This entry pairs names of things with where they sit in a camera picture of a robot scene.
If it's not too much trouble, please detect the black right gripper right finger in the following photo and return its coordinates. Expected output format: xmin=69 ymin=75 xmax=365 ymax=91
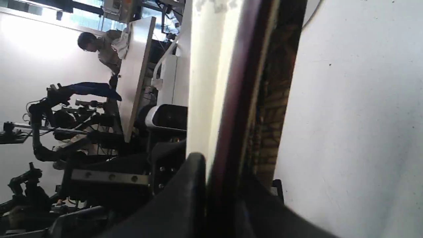
xmin=238 ymin=175 xmax=336 ymax=238

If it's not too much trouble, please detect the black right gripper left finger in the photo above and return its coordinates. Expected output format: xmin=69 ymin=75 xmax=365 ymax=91
xmin=99 ymin=153 xmax=206 ymax=238

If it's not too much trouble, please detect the folding paper fan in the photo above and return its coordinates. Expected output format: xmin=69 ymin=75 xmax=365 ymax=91
xmin=184 ymin=0 xmax=307 ymax=238

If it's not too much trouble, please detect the background robot arms rig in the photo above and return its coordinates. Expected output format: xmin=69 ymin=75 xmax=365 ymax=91
xmin=1 ymin=82 xmax=148 ymax=231

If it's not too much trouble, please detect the white webcam on stand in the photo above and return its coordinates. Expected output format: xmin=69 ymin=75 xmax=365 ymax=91
xmin=134 ymin=104 xmax=188 ymax=132

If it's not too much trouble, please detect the white board panel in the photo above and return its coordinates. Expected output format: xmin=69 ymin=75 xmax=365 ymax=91
xmin=116 ymin=17 xmax=156 ymax=143

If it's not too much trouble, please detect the person in background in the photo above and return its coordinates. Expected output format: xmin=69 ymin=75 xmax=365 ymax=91
xmin=77 ymin=30 xmax=122 ymax=74

